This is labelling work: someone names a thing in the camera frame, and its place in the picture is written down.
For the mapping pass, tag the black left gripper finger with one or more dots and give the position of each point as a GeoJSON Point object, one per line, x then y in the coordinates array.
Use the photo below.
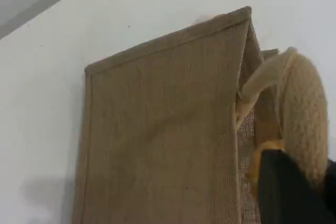
{"type": "Point", "coordinates": [332, 182]}
{"type": "Point", "coordinates": [283, 195]}

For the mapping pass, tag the brown jute tote bag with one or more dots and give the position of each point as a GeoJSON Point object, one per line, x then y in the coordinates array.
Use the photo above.
{"type": "Point", "coordinates": [157, 129]}

